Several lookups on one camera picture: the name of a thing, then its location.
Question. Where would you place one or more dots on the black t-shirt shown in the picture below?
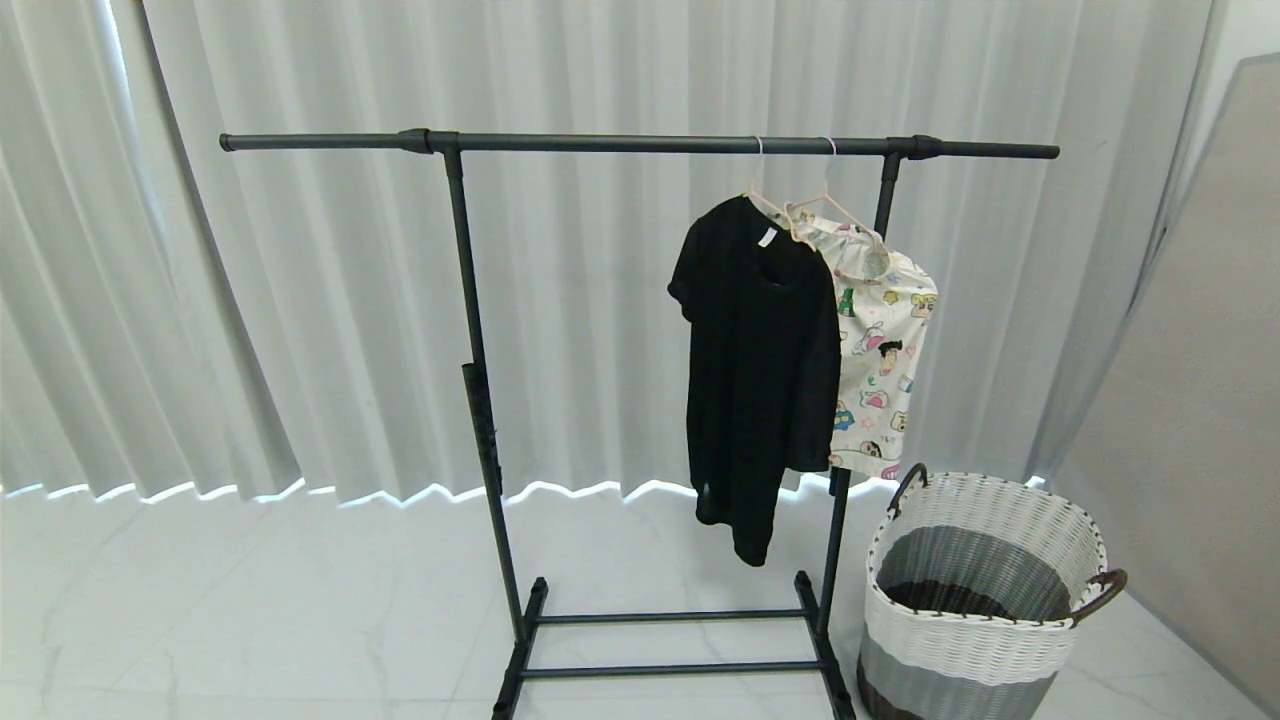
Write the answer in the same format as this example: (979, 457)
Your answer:
(760, 380)

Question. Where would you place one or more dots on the pink clothes hanger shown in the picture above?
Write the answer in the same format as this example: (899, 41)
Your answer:
(856, 216)
(770, 214)

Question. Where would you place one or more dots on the cream printed garment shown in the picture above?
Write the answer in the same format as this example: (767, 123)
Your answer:
(880, 360)

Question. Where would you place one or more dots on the black clothes rack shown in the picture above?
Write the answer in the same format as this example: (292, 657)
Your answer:
(600, 143)

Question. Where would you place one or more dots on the white laundry basket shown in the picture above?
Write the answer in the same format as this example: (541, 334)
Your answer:
(980, 640)

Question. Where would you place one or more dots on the white curtain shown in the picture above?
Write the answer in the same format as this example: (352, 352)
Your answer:
(400, 300)

